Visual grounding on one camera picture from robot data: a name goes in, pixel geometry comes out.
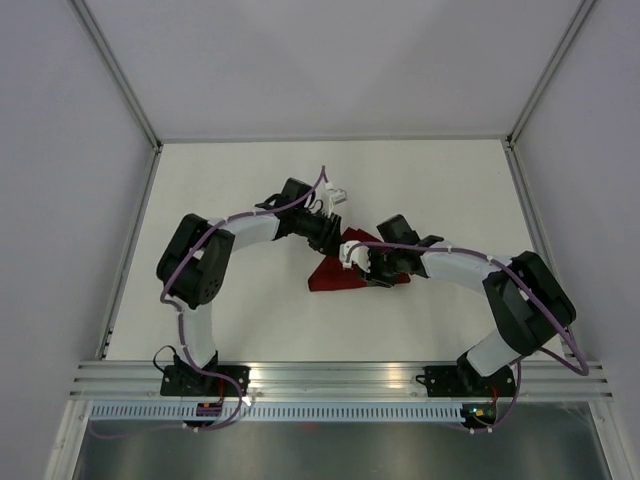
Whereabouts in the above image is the red cloth napkin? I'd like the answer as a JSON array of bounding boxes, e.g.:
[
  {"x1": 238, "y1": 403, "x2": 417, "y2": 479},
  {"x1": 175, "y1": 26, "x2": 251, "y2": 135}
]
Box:
[{"x1": 307, "y1": 227, "x2": 380, "y2": 292}]

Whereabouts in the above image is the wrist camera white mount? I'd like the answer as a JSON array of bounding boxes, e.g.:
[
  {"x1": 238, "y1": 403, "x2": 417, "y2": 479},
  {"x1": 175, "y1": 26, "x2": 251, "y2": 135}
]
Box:
[
  {"x1": 338, "y1": 240, "x2": 371, "y2": 273},
  {"x1": 320, "y1": 182, "x2": 348, "y2": 217}
]

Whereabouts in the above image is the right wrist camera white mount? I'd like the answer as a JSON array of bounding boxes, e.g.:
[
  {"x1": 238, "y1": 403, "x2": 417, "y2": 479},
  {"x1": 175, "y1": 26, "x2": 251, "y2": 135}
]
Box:
[{"x1": 338, "y1": 240, "x2": 371, "y2": 273}]

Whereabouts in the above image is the aluminium frame rail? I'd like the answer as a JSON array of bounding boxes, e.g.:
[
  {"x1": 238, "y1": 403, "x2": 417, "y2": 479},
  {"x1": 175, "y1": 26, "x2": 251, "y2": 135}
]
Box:
[{"x1": 68, "y1": 360, "x2": 613, "y2": 403}]

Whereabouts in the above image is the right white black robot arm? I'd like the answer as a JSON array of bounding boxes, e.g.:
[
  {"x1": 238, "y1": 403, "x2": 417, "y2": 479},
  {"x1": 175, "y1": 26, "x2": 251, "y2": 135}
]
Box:
[{"x1": 340, "y1": 215, "x2": 577, "y2": 395}]

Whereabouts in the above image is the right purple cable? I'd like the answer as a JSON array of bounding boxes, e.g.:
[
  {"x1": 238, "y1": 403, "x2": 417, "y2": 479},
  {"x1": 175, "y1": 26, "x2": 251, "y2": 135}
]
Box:
[{"x1": 344, "y1": 241, "x2": 591, "y2": 434}]

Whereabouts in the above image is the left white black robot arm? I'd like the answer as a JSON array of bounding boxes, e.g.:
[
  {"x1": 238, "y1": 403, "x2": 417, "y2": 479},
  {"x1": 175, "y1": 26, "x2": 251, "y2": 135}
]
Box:
[{"x1": 156, "y1": 175, "x2": 347, "y2": 396}]

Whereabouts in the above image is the white slotted cable duct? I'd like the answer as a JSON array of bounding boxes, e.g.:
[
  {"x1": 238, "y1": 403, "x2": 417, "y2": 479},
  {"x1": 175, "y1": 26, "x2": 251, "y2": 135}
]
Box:
[{"x1": 90, "y1": 401, "x2": 463, "y2": 423}]

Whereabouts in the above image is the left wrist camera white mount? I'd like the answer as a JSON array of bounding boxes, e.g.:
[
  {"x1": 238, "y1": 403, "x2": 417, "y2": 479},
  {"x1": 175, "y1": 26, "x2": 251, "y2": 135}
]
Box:
[{"x1": 320, "y1": 182, "x2": 348, "y2": 217}]

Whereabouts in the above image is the right robot arm base mount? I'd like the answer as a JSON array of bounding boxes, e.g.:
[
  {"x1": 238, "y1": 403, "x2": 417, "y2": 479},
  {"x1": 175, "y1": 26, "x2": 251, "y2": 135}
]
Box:
[{"x1": 415, "y1": 365, "x2": 516, "y2": 398}]

